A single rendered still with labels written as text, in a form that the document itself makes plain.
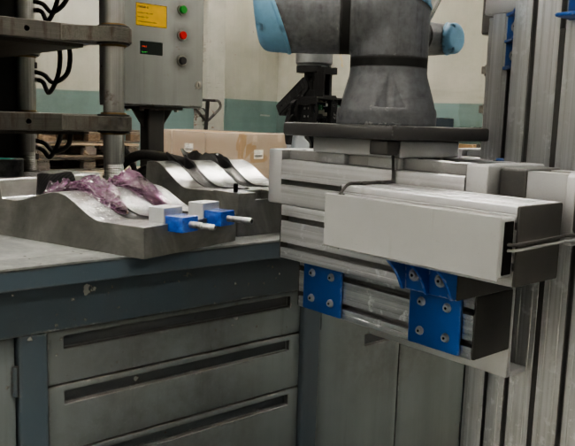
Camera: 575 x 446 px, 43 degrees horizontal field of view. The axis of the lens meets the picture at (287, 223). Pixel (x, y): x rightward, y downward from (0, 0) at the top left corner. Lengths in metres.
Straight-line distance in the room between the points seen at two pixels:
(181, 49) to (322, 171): 1.37
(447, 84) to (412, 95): 7.94
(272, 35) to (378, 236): 0.37
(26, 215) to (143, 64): 1.00
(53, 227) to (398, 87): 0.70
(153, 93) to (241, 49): 8.11
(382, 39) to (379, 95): 0.08
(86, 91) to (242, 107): 2.46
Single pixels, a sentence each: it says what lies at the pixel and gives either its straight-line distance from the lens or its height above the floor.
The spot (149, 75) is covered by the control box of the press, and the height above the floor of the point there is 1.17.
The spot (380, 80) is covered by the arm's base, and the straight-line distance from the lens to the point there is 1.06.
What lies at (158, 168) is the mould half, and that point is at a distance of 1.74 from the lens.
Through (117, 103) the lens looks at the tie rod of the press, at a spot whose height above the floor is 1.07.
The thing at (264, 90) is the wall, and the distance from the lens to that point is 10.72.
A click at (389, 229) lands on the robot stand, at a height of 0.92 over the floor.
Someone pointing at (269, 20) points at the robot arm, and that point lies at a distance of 1.08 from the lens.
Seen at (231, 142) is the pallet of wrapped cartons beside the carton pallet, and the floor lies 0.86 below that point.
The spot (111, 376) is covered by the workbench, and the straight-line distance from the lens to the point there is 1.40.
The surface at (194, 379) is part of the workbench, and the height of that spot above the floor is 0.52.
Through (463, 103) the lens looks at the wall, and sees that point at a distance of 8.86.
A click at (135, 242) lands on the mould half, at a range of 1.26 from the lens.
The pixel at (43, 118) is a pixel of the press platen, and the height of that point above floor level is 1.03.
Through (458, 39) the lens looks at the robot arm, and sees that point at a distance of 1.84.
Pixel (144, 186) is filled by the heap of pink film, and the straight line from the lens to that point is 1.48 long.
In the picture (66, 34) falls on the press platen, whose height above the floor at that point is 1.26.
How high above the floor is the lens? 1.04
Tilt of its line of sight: 8 degrees down
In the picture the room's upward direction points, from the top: 2 degrees clockwise
